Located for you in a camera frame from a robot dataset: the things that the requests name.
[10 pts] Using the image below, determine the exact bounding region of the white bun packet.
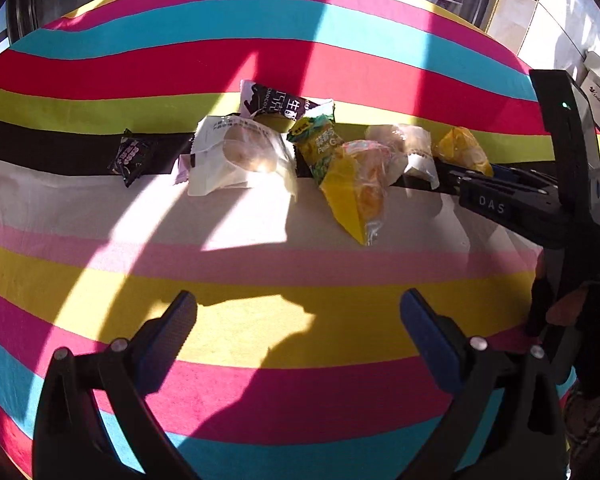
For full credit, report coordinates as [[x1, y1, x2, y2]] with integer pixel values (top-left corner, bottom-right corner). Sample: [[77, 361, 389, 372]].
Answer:
[[365, 124, 440, 190]]

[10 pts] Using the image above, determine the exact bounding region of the striped colourful tablecloth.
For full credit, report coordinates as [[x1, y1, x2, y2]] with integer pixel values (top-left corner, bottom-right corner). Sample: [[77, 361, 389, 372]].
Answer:
[[0, 0, 553, 479]]

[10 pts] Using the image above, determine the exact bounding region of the small black candy packet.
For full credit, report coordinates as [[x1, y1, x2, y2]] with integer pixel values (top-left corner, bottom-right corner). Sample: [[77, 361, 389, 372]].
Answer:
[[108, 129, 156, 188]]

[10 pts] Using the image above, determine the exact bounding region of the yellow cake packet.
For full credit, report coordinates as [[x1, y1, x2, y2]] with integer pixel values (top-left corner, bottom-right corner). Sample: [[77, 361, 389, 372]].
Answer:
[[434, 127, 494, 177], [320, 140, 392, 246]]

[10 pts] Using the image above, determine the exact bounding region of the white pastry packet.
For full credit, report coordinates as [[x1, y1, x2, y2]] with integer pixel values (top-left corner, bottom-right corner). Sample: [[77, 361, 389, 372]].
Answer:
[[172, 115, 298, 197]]

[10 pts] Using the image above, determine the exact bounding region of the dark chocolate snack packet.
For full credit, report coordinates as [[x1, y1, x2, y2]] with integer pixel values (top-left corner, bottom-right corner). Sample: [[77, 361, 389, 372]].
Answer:
[[238, 79, 318, 120]]

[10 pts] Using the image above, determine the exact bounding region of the green yellow garlic pea packet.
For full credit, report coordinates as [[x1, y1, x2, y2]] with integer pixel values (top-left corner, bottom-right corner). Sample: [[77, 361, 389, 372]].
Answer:
[[287, 114, 344, 184]]

